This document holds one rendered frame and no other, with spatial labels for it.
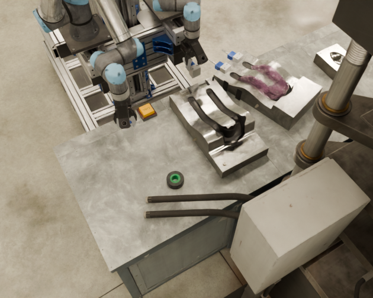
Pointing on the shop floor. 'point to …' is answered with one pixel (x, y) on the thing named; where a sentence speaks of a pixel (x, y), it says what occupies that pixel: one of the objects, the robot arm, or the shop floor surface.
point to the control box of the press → (292, 224)
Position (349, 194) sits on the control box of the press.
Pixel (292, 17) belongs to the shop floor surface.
